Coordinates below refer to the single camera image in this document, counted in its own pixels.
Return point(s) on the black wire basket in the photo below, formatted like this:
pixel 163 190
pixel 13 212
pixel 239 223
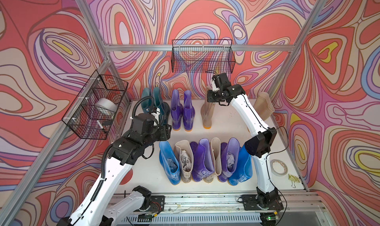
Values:
pixel 202 56
pixel 81 117

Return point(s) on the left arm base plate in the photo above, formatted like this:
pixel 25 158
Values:
pixel 156 203

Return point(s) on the purple boot front left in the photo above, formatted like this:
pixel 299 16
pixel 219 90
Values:
pixel 203 162

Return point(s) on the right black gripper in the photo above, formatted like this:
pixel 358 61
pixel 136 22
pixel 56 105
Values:
pixel 210 97

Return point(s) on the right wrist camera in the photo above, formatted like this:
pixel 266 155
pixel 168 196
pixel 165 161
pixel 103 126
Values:
pixel 220 82

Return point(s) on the dark purple boot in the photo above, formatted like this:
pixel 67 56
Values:
pixel 189 111
pixel 176 110

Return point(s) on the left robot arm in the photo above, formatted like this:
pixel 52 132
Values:
pixel 117 162

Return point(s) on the white tape roll in basket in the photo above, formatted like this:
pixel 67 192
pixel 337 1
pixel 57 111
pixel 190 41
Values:
pixel 106 106

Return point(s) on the red cup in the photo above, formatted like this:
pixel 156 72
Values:
pixel 127 177

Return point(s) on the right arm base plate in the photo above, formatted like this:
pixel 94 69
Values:
pixel 263 202

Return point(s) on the black wire basket left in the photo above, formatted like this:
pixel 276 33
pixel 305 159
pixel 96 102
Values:
pixel 81 117

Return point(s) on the beige boot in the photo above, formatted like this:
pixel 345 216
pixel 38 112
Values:
pixel 185 157
pixel 207 111
pixel 264 106
pixel 216 154

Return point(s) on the blue boot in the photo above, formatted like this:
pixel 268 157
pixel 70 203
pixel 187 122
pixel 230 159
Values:
pixel 169 162
pixel 243 170

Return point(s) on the purple boot front right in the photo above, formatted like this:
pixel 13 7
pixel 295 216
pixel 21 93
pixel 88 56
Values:
pixel 229 158

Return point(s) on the yellow binder clip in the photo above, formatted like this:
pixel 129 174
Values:
pixel 294 180

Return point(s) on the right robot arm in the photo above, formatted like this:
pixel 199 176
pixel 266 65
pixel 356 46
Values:
pixel 262 137

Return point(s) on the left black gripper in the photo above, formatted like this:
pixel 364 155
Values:
pixel 165 132

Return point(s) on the tape roll on table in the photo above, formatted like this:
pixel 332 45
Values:
pixel 278 167

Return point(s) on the black wire basket back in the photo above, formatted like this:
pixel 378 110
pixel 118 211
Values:
pixel 202 56

